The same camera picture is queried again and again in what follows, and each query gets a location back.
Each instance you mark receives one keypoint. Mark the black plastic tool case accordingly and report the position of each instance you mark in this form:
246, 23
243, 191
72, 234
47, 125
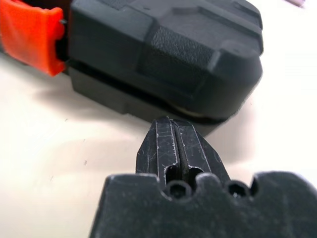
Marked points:
173, 62

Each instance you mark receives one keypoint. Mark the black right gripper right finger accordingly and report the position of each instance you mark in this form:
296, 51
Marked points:
198, 153

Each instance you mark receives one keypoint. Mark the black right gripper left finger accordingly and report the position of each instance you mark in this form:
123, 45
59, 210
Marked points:
158, 148

